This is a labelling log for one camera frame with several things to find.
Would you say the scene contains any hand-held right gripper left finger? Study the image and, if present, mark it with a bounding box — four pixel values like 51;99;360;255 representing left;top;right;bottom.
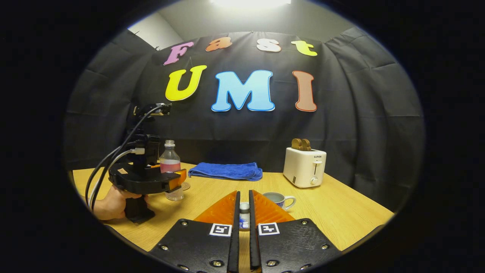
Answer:
148;191;241;273

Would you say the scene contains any blue folded towel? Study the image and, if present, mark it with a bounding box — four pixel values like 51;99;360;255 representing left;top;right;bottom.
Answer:
188;162;263;181

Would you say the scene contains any white toaster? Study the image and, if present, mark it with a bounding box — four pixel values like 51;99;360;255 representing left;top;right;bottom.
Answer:
283;147;327;188

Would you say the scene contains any clear plastic water bottle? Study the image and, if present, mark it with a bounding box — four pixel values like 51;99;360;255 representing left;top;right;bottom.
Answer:
160;140;185;201

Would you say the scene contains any white blue-patterned teacup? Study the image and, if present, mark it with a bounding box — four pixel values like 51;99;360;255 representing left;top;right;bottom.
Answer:
263;192;297;211

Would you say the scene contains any black cable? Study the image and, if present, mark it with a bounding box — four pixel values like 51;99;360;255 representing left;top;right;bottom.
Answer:
85;146;127;201
90;105;167;210

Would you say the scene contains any white blue-patterned teacup lid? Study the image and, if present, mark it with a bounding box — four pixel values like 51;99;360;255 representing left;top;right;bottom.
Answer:
239;202;250;231

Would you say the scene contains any white cable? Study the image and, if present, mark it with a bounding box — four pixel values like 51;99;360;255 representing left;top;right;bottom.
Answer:
89;148;146;207

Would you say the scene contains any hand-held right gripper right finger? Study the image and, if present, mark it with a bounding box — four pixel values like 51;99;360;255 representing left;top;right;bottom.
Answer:
249;190;343;273

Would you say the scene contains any ceiling light panel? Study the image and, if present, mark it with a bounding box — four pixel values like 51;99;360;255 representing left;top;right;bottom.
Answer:
210;0;292;10

